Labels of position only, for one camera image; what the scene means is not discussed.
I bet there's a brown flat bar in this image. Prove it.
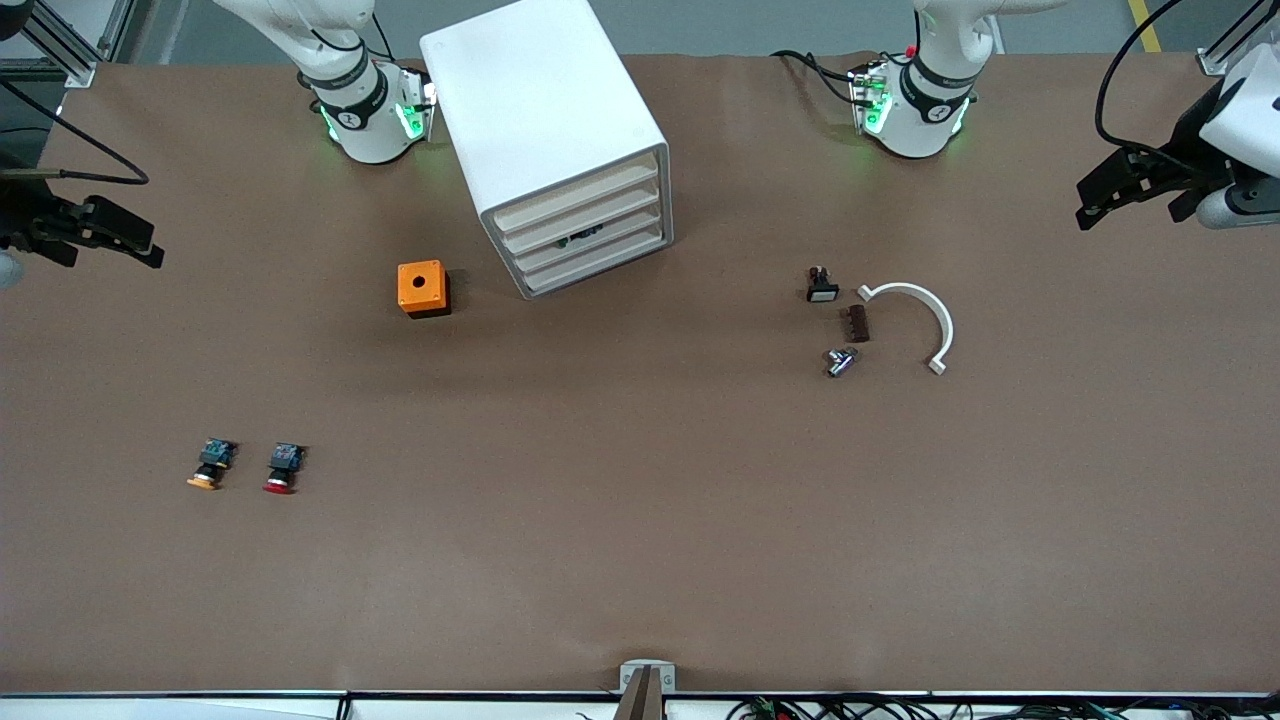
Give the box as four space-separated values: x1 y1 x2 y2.
614 665 667 720

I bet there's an orange box with hole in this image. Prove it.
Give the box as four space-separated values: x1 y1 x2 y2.
397 260 452 320

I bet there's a white curved plastic bracket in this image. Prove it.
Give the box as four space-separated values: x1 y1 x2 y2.
856 282 955 377

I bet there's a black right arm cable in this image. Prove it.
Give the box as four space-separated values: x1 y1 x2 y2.
0 78 152 187

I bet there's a yellow mushroom push button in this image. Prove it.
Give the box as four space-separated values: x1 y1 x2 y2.
186 438 240 492

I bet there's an aluminium frame profile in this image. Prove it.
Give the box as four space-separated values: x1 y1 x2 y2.
1198 0 1280 77
0 0 136 89

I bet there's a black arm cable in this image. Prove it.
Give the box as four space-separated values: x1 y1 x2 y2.
0 78 152 187
1095 0 1201 153

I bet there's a black base cable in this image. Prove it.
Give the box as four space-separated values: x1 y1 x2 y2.
770 49 867 107

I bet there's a black cable bundle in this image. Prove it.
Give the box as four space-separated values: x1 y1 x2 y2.
725 694 1280 720

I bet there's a red mushroom push button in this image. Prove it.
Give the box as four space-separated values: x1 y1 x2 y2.
262 441 307 496

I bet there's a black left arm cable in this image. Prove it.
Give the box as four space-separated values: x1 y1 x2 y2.
1095 0 1201 153

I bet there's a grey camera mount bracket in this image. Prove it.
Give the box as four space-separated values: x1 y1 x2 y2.
619 659 677 694

